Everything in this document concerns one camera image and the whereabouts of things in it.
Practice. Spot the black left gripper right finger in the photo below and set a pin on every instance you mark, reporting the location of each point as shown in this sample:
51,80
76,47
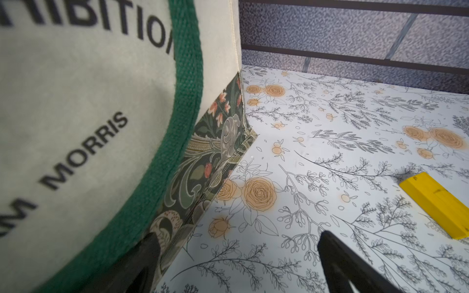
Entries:
343,267

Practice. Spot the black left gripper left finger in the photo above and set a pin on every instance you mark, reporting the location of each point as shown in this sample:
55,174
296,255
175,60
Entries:
133,273

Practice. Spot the yellow wooden block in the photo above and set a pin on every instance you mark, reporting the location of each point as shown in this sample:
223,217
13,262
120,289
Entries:
448,212

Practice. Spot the cream green tote bag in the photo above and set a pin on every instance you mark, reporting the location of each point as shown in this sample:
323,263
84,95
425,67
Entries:
98,102

